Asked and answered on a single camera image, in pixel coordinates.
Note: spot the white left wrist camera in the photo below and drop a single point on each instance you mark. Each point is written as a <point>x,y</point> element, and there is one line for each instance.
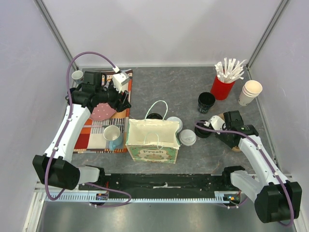
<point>120,81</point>

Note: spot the pink handled knife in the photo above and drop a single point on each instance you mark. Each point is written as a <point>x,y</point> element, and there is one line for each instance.
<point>99,126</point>

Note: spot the black plastic lid stack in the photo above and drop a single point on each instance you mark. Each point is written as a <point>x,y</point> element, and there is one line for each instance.
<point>203,133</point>

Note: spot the colourful patterned placemat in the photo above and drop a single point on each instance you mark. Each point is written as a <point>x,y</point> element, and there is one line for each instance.
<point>92,140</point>

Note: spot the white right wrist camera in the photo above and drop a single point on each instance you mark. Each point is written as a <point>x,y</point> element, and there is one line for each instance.
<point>217,123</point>

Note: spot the white wrapped straws bundle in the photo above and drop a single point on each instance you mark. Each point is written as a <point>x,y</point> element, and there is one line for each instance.
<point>230,70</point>

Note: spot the red ribbed paper cup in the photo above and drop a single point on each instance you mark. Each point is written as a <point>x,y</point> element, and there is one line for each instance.
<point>221,90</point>

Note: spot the aluminium frame post left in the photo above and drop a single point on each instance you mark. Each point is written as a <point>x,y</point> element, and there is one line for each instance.
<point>53,28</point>

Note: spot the white slotted cable duct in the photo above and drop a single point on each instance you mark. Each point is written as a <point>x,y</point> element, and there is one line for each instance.
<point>93,197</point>

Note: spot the light blue ceramic mug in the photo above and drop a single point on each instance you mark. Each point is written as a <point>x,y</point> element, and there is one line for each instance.
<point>113,136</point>

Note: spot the green patterned paper bag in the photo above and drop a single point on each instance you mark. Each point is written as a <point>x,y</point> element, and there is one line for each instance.
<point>153,140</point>

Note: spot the grey ceramic mug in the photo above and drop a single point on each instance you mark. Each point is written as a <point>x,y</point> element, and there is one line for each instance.
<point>77,75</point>

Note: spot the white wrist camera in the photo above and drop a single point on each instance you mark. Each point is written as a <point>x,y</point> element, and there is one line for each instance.
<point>217,123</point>
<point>120,81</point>

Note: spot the aluminium frame post right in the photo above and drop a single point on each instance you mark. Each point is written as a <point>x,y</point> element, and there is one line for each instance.
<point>267,32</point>

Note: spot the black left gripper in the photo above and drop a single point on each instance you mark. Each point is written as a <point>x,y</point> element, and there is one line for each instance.
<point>120,106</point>

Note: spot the black plastic cup lid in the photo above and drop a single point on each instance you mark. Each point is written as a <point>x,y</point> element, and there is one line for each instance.
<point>154,116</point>

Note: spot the white lid stack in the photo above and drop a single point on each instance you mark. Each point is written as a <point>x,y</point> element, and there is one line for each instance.
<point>186,137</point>

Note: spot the white plastic cup lid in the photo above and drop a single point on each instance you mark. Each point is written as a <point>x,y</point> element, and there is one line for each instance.
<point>175,119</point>

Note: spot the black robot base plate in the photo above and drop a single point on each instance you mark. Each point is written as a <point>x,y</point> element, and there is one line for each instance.
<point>168,185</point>

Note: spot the white paper cup stack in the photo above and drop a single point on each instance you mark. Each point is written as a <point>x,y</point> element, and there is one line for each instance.
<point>250,91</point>

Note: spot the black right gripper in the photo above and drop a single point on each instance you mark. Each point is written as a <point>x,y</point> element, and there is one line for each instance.
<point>223,136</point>

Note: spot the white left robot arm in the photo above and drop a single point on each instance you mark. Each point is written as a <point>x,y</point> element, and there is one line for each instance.
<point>54,167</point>

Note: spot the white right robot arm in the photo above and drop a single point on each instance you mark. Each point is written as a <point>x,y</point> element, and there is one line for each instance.
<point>275,197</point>

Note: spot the brown pulp cup carrier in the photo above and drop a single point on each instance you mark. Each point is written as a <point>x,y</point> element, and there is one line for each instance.
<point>236,148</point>

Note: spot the aluminium frame post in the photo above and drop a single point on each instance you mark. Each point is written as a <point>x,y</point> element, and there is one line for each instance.
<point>267,32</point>
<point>53,28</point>

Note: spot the pink dotted plate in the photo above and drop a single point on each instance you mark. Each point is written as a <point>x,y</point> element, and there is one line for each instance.
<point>102,112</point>

